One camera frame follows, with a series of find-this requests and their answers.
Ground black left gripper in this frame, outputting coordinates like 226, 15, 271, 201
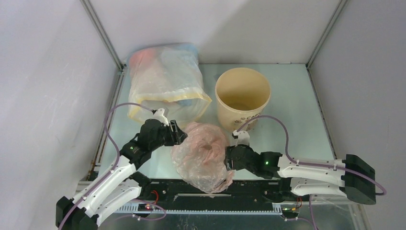
150, 120, 188, 151

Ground pink plastic trash bag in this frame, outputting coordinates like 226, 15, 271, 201
170, 122, 235, 194

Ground cream round trash bin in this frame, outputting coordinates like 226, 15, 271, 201
215, 68, 271, 132

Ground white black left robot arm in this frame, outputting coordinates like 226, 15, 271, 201
56, 119, 188, 230

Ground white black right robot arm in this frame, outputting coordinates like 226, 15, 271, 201
224, 144, 376, 205

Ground large translucent bag of bags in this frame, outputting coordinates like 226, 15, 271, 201
127, 43, 212, 127

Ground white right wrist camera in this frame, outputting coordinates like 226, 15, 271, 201
232, 130, 250, 146

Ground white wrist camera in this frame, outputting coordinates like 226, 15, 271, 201
152, 108, 169, 127
232, 130, 250, 146

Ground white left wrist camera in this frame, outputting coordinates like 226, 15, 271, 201
152, 108, 169, 127

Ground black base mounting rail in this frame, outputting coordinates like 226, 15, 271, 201
138, 179, 309, 212

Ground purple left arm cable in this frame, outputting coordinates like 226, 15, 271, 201
57, 102, 167, 230

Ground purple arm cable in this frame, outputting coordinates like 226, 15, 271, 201
57, 102, 167, 230
236, 115, 388, 196

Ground aluminium front frame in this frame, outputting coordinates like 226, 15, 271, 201
63, 181, 372, 230

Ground left corner aluminium post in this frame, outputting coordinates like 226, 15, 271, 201
79, 0, 126, 71

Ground corner aluminium post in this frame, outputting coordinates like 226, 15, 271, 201
306, 0, 349, 70
79, 0, 126, 71

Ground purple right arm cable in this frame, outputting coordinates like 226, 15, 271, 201
236, 115, 388, 196

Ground right corner aluminium post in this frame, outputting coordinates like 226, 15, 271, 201
306, 0, 349, 70

